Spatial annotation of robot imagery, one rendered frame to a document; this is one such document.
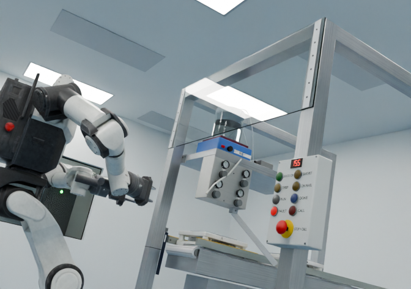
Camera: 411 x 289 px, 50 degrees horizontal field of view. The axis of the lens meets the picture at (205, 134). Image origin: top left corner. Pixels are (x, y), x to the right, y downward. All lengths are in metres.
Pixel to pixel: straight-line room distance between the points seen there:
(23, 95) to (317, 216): 1.15
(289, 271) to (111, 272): 5.91
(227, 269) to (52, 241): 0.76
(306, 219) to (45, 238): 1.00
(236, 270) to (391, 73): 1.06
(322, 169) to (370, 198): 4.63
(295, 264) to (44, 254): 0.94
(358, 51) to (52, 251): 1.36
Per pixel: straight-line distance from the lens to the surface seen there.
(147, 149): 7.39
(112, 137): 1.47
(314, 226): 1.25
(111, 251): 7.11
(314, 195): 1.26
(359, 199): 6.02
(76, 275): 1.80
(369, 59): 1.76
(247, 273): 2.11
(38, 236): 1.78
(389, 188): 5.77
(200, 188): 2.00
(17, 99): 1.78
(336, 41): 1.65
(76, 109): 1.54
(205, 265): 1.97
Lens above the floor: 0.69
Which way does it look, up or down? 18 degrees up
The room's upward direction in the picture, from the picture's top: 12 degrees clockwise
